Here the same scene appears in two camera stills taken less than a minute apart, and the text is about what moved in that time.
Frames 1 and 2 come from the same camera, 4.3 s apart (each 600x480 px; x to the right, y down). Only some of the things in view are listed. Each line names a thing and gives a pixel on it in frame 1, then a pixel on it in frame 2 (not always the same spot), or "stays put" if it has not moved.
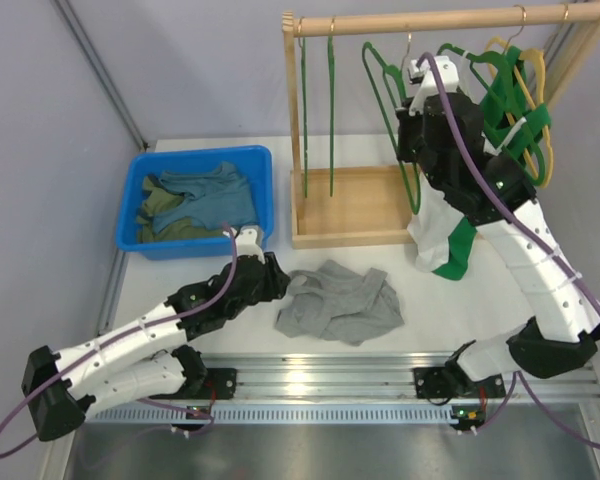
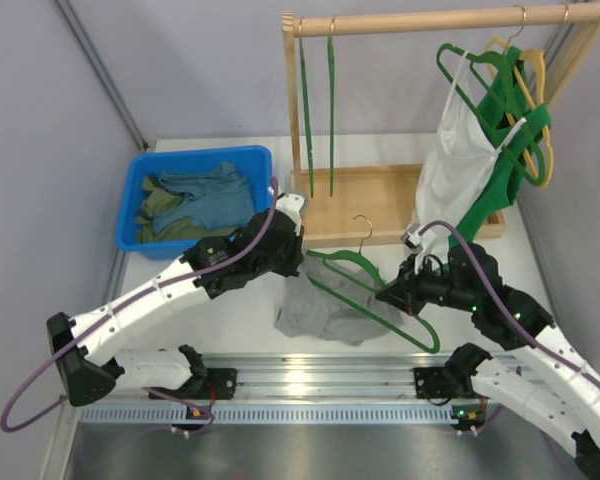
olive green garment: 154,201 stays put
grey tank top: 340,304 stays put
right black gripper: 405,123 -> 403,292
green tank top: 516,124 stays put
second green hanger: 331,78 stays put
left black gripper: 272,276 -> 290,251
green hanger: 386,69 -> 356,265
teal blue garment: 218,196 stays put
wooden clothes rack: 371,207 stays put
